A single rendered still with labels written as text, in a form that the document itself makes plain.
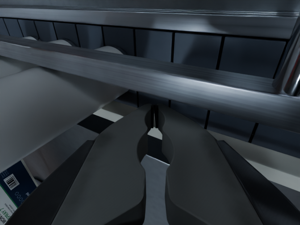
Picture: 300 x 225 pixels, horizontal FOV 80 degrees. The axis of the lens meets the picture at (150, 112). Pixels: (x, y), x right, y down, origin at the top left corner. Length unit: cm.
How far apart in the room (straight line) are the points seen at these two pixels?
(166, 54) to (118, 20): 6
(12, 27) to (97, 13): 17
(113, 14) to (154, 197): 25
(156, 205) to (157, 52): 24
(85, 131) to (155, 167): 13
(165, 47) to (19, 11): 22
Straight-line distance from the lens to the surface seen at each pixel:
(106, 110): 18
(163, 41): 16
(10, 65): 20
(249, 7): 19
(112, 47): 19
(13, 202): 60
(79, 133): 33
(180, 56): 16
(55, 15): 26
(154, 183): 28
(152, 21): 17
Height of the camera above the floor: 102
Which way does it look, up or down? 46 degrees down
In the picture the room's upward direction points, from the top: 133 degrees counter-clockwise
